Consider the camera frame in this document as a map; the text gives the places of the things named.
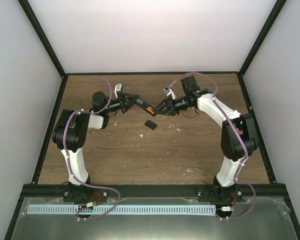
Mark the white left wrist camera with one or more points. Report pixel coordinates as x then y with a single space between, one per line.
118 90

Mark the black aluminium front rail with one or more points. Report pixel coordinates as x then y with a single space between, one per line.
155 191

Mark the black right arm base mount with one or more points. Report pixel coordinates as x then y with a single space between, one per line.
213 193

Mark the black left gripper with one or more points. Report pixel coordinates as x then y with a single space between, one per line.
124 104

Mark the black battery compartment cover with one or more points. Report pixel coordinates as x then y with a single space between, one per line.
150 124

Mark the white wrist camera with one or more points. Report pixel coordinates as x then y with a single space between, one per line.
168 92
118 90

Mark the orange battery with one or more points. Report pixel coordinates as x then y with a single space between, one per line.
150 110

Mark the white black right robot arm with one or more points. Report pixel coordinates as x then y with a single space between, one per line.
238 132

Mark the black remote control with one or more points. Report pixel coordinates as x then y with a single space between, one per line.
143 105

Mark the clear plastic front sheet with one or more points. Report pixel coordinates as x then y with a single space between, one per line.
263 218

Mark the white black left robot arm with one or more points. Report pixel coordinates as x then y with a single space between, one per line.
71 130

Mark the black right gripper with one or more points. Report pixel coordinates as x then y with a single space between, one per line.
170 108

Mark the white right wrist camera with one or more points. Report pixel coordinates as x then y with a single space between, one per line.
168 92

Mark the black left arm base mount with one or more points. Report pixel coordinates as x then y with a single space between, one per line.
82 194

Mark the light blue slotted cable duct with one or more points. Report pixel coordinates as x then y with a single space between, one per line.
68 209

